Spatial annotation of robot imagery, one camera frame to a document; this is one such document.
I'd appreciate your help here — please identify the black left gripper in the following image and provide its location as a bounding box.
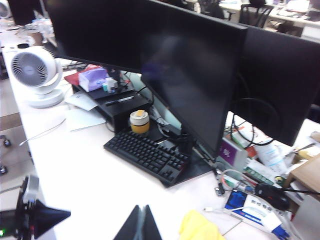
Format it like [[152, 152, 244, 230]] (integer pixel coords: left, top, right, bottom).
[[0, 176, 71, 240]]

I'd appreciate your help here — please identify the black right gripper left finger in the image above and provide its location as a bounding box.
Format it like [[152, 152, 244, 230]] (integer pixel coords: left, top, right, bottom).
[[113, 204, 142, 240]]

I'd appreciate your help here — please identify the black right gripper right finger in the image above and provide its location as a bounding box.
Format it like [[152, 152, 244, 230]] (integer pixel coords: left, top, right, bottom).
[[143, 204, 163, 240]]

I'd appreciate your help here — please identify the yellow rag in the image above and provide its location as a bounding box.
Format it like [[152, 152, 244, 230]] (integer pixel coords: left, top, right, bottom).
[[178, 209, 227, 240]]

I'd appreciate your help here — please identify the black keyboard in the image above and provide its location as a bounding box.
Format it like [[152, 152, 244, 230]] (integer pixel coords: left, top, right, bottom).
[[103, 129, 191, 187]]

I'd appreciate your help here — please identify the white and blue carton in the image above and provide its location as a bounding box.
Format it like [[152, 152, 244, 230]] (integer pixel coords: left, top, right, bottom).
[[224, 189, 288, 233]]

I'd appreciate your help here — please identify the yellow and white cup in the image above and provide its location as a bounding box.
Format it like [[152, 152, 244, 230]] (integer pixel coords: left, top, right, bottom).
[[129, 109, 151, 135]]

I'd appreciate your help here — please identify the white paper sheet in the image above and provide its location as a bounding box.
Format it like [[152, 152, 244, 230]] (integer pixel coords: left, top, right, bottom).
[[64, 108, 108, 132], [64, 91, 99, 112]]

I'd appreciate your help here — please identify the white box with purple label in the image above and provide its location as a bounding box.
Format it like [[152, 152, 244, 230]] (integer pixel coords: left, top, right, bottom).
[[218, 136, 249, 170]]

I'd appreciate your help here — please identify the black monitor riser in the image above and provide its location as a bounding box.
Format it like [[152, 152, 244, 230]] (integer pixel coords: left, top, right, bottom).
[[71, 82, 154, 133]]

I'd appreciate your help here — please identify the green circuit board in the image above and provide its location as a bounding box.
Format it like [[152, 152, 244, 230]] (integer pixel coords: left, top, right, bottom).
[[243, 165, 275, 186]]

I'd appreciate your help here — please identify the white adapter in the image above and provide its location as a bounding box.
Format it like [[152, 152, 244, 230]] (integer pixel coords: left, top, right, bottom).
[[259, 212, 283, 232]]

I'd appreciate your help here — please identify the black pen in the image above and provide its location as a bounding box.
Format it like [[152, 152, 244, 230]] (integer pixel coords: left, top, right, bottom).
[[104, 95, 136, 105]]

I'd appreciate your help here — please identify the black BenQ monitor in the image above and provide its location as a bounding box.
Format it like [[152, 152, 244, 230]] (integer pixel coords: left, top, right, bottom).
[[139, 24, 249, 189]]

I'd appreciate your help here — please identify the white tube with blue print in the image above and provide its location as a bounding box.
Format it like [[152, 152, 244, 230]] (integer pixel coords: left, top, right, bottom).
[[254, 142, 288, 175]]

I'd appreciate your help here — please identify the red folder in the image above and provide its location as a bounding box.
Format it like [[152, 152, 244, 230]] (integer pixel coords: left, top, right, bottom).
[[64, 64, 106, 86]]

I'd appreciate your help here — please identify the small white teal bottle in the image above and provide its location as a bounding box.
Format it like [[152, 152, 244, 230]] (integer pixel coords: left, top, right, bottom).
[[101, 77, 118, 94]]

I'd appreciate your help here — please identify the purple tissue pack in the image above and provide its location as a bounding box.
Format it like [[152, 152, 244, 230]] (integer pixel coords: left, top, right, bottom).
[[77, 69, 109, 93]]

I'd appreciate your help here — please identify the white desk fan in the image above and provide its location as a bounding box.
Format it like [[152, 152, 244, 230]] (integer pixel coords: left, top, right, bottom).
[[9, 45, 65, 109]]

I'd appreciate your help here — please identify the grey desk divider panel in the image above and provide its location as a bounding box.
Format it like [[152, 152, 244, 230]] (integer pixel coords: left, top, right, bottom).
[[289, 194, 320, 240]]

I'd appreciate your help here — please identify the wooden box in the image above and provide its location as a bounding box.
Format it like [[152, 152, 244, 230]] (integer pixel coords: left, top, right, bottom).
[[283, 154, 320, 195]]

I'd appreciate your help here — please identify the black monitor rear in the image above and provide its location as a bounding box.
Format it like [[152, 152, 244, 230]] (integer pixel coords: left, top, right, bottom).
[[229, 24, 320, 148]]

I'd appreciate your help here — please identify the wide black monitor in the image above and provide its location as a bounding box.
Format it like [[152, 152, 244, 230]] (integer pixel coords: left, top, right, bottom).
[[46, 0, 248, 76]]

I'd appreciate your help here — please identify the black background monitor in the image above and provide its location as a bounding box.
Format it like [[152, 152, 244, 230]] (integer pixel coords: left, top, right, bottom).
[[7, 0, 43, 26]]

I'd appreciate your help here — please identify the black office chair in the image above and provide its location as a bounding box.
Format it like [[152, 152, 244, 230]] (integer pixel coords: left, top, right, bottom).
[[198, 0, 226, 20], [238, 3, 275, 29]]

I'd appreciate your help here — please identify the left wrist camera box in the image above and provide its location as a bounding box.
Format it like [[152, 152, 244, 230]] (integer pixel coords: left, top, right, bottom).
[[23, 175, 40, 202]]

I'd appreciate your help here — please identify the thin white cable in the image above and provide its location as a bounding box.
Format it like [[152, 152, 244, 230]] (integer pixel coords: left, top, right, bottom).
[[19, 118, 68, 147]]

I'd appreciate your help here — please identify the black cable bundle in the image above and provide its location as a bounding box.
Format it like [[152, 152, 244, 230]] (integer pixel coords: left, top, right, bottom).
[[156, 117, 195, 153]]

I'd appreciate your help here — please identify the black looped cable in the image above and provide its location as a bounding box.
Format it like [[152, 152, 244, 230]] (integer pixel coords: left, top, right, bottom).
[[231, 97, 280, 147]]

